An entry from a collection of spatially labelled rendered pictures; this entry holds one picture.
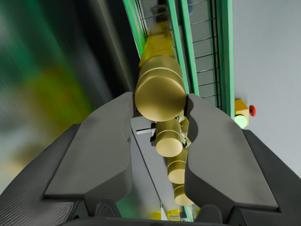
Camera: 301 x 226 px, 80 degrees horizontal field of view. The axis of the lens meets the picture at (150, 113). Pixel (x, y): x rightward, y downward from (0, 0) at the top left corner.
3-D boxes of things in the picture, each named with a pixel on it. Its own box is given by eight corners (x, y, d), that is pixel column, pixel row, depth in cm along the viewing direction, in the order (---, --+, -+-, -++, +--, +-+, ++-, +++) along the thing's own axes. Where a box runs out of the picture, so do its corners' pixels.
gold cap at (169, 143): (153, 119, 26) (151, 140, 22) (178, 114, 25) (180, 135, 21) (158, 137, 28) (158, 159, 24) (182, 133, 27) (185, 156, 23)
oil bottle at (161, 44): (146, 36, 42) (135, 69, 24) (170, 30, 41) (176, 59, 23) (152, 60, 45) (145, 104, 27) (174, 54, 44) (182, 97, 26)
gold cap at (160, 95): (139, 54, 14) (131, 74, 11) (184, 54, 14) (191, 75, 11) (140, 94, 16) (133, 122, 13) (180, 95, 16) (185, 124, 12)
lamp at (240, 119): (230, 115, 59) (233, 120, 57) (245, 112, 58) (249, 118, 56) (230, 126, 62) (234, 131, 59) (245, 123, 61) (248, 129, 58)
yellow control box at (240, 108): (220, 101, 65) (226, 113, 59) (242, 97, 64) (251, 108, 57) (221, 117, 69) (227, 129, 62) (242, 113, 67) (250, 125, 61)
